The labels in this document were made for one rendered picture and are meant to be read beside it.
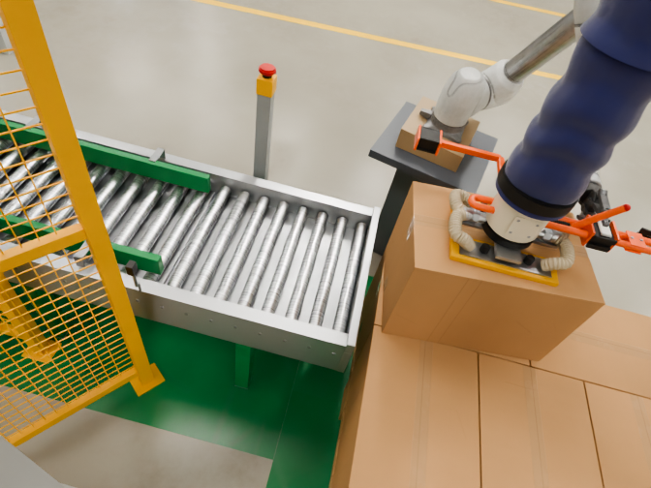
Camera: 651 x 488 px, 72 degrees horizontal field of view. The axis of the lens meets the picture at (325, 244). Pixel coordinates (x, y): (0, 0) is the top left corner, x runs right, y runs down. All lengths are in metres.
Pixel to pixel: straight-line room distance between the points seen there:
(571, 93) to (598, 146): 0.15
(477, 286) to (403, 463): 0.58
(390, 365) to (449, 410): 0.24
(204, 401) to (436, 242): 1.21
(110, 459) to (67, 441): 0.19
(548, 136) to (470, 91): 0.79
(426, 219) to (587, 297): 0.54
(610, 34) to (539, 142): 0.28
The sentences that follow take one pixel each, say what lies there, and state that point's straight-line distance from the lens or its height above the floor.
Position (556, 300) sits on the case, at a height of 0.92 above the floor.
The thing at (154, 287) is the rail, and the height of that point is 0.59.
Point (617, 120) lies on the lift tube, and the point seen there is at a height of 1.48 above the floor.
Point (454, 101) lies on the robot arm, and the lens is 2.01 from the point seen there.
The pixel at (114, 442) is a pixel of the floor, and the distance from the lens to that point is 2.09.
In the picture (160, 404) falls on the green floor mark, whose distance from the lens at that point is 2.11.
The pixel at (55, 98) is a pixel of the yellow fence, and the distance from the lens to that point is 1.06.
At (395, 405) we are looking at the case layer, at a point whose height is 0.54.
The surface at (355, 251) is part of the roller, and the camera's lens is 1.87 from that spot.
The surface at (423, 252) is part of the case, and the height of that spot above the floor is 0.94.
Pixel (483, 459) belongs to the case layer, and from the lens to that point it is 1.63.
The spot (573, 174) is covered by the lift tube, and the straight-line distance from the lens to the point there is 1.30.
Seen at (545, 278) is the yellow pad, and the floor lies 0.97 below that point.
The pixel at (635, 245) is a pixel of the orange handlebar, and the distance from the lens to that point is 1.62.
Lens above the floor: 1.95
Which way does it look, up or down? 49 degrees down
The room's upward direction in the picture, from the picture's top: 14 degrees clockwise
